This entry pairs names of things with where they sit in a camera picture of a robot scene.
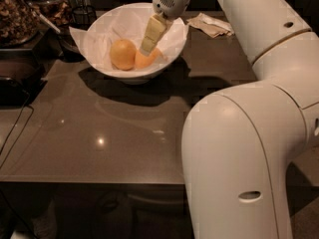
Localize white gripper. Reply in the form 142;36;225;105
140;0;190;56

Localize orange fruit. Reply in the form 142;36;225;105
110;39;137;71
135;48;162;69

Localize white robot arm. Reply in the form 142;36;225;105
181;0;319;239

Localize white ceramic bowl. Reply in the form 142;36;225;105
80;2;189;86

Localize white paper bowl liner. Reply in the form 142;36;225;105
69;7;188;72

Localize folded paper napkins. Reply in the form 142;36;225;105
187;13;234;38

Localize large glass snack jar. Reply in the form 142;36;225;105
0;0;39;48

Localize dark box appliance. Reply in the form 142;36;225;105
0;52;46;107

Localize black wire cup holder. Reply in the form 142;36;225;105
72;5;97;30

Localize black cable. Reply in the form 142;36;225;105
0;75;36;171

